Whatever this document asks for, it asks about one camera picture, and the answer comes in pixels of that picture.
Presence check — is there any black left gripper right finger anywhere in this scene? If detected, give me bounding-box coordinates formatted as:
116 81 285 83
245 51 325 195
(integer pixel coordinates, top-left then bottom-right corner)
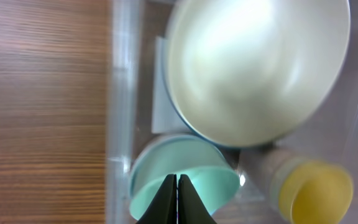
177 174 216 224

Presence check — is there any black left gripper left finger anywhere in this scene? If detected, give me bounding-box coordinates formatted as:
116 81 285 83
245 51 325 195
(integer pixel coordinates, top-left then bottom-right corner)
137 174 177 224

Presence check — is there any cream plastic bowl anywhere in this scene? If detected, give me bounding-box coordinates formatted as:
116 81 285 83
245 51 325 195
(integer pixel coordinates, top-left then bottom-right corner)
163 0 351 147

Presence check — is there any light blue plastic bowl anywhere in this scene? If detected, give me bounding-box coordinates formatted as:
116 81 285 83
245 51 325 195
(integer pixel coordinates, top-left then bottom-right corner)
129 134 228 199

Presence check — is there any clear plastic storage bin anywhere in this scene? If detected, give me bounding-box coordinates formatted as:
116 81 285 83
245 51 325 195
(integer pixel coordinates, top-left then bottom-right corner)
105 1 358 223

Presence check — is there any mint green plastic bowl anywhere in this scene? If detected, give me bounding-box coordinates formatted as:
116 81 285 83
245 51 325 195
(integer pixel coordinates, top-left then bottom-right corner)
129 138 241 222

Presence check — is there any cream plastic cup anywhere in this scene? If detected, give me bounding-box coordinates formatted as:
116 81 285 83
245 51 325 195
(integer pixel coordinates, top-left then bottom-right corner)
237 147 310 215

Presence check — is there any yellow plastic cup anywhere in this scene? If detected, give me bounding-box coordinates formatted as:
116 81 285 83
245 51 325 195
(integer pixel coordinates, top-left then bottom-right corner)
277 160 354 224

